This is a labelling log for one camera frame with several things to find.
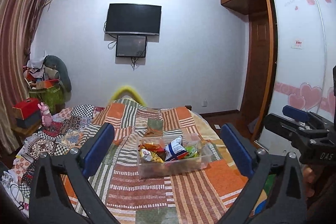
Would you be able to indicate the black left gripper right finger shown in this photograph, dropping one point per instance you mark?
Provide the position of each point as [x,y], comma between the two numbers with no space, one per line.
[274,192]

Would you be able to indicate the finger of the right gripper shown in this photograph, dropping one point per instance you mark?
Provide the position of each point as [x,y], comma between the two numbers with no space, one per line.
[296,114]
[283,127]

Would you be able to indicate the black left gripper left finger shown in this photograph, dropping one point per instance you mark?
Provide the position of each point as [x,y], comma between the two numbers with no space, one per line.
[49,200]

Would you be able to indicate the yellow noodle snack bag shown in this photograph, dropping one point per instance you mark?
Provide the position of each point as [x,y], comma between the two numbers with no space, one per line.
[147,156]

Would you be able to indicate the blue white snack bag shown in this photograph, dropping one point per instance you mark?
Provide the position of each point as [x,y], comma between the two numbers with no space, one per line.
[175,150]

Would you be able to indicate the red noodle snack bag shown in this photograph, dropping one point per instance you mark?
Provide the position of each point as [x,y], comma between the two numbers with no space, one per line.
[152,147]

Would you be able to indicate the right human hand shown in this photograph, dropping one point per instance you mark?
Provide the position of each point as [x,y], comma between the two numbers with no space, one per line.
[311,175]

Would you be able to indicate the brown wooden door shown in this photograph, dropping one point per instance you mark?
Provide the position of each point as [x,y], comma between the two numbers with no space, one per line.
[256,85]

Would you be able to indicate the pink plush toy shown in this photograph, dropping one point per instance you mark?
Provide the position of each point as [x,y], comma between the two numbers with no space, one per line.
[45,114]

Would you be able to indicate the red gift box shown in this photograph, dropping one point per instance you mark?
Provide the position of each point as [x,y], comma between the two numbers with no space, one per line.
[26,108]

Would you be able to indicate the green lidded cup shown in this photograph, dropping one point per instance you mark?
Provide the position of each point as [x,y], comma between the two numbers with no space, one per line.
[192,152]

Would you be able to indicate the green gift bag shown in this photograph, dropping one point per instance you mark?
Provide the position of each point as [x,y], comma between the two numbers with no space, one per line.
[52,96]

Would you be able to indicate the clear plastic storage bin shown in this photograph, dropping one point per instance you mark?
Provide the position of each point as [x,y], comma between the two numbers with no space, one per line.
[168,168]

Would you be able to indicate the wooden wardrobe with hearts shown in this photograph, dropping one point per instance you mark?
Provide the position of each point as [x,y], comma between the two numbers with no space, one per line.
[302,57]

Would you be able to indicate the yellow bed headboard hoop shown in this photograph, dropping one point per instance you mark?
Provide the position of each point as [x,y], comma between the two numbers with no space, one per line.
[129,92]

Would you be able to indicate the dark grey pillow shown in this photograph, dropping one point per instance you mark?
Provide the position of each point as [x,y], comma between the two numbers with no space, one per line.
[56,63]

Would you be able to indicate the striped red curtain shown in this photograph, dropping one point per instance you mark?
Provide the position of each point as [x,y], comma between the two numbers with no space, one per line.
[19,23]

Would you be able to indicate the small wall monitor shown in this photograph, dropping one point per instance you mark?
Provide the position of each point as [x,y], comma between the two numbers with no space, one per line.
[132,46]

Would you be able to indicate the black wall television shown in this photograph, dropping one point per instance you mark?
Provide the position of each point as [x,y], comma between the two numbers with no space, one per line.
[128,18]

